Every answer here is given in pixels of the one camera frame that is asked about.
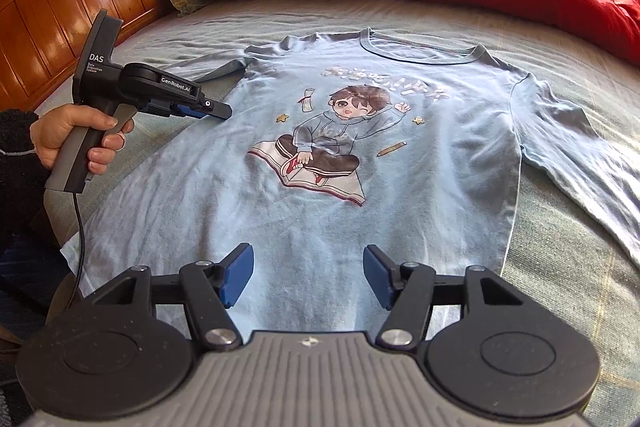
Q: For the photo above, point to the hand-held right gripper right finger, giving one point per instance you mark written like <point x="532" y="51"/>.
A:
<point x="377" y="274"/>

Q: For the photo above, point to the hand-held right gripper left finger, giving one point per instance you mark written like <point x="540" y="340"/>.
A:
<point x="237" y="274"/>

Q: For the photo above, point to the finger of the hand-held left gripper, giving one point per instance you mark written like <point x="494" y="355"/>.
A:
<point x="215" y="108"/>

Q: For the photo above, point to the light blue long-sleeve shirt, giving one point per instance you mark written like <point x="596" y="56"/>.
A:
<point x="310" y="227"/>

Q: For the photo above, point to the person's left forearm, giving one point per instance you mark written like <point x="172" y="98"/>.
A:
<point x="12" y="142"/>

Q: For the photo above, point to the person's left hand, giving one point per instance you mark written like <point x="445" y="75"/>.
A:
<point x="60" y="127"/>

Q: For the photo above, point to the grey-green checked bed sheet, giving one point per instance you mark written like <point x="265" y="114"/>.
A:
<point x="575" y="282"/>

